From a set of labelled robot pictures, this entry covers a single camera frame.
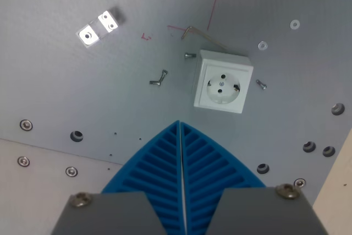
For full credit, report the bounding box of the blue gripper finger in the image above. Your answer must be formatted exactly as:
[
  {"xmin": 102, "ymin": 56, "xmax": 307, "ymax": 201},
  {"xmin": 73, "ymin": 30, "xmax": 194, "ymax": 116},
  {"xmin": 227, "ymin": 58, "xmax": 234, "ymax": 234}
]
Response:
[
  {"xmin": 50, "ymin": 120, "xmax": 182, "ymax": 235},
  {"xmin": 180, "ymin": 121, "xmax": 329, "ymax": 235}
]

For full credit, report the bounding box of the metal allen key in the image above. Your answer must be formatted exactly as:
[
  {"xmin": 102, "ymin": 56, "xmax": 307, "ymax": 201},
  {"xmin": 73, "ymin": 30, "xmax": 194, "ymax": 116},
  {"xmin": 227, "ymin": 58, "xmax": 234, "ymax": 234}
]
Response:
[{"xmin": 180, "ymin": 26, "xmax": 228, "ymax": 51}]

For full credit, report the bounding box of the white wall power socket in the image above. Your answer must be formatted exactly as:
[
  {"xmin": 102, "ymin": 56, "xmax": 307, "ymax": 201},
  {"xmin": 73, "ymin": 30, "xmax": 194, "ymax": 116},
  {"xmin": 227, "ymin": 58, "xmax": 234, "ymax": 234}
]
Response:
[{"xmin": 193, "ymin": 49, "xmax": 254, "ymax": 114}]

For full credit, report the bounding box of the shiny aluminium angle bracket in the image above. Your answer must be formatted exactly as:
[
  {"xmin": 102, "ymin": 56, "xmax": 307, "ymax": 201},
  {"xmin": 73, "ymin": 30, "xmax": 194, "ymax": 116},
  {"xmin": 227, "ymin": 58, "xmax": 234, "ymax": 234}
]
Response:
[{"xmin": 75, "ymin": 6, "xmax": 127, "ymax": 50}]

